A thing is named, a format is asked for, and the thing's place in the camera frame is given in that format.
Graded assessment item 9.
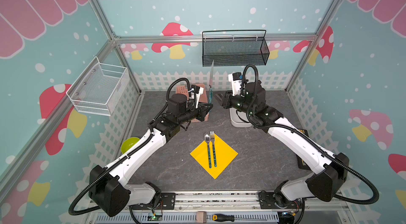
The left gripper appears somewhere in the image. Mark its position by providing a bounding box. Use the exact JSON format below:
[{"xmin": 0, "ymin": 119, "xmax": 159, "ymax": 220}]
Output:
[{"xmin": 178, "ymin": 101, "xmax": 213, "ymax": 124}]

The fork with teal handle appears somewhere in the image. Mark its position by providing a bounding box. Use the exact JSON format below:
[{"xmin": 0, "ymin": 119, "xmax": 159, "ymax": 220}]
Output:
[{"xmin": 209, "ymin": 131, "xmax": 217, "ymax": 167}]

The spoon with teal handle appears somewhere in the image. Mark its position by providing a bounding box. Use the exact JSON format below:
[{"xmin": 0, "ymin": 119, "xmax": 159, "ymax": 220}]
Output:
[{"xmin": 204, "ymin": 132, "xmax": 211, "ymax": 169}]

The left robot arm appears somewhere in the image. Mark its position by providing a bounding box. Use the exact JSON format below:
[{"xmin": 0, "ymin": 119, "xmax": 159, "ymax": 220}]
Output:
[{"xmin": 68, "ymin": 95, "xmax": 213, "ymax": 217}]

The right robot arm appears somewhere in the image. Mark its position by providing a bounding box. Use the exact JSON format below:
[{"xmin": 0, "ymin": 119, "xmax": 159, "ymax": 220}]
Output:
[{"xmin": 214, "ymin": 83, "xmax": 379, "ymax": 205}]

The yellow paper napkin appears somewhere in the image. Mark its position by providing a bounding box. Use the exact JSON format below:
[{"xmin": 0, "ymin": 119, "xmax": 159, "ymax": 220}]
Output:
[{"xmin": 190, "ymin": 133, "xmax": 238, "ymax": 179}]

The pink plastic basket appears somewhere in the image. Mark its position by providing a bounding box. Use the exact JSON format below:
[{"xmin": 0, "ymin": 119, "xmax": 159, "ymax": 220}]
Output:
[{"xmin": 175, "ymin": 83, "xmax": 210, "ymax": 124}]

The white plastic bin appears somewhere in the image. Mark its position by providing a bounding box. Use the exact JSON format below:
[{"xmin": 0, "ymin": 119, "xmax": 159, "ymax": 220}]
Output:
[{"xmin": 229, "ymin": 108, "xmax": 252, "ymax": 128}]

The green plastic bowl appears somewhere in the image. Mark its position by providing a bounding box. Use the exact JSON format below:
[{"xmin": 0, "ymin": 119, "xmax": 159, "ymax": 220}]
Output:
[{"xmin": 121, "ymin": 137, "xmax": 140, "ymax": 154}]

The black box yellow label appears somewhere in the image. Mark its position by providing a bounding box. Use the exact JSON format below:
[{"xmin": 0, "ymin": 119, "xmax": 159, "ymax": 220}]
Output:
[{"xmin": 296, "ymin": 129, "xmax": 311, "ymax": 171}]

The yellow black screwdriver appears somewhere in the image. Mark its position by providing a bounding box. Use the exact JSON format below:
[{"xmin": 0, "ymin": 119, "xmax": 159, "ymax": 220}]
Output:
[{"xmin": 212, "ymin": 213, "xmax": 267, "ymax": 222}]

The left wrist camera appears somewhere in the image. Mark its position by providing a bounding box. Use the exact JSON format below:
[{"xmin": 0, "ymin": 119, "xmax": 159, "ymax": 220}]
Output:
[{"xmin": 188, "ymin": 85, "xmax": 204, "ymax": 109}]

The black wire mesh basket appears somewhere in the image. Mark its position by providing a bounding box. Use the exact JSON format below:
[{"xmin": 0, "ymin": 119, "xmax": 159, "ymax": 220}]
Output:
[{"xmin": 202, "ymin": 30, "xmax": 270, "ymax": 67}]

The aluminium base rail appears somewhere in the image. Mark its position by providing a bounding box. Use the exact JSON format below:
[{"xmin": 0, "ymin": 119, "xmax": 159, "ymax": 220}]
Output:
[{"xmin": 84, "ymin": 190, "xmax": 355, "ymax": 224}]

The white wire mesh basket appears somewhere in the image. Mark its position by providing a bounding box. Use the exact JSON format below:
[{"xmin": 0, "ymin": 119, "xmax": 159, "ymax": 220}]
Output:
[{"xmin": 66, "ymin": 57, "xmax": 130, "ymax": 116}]

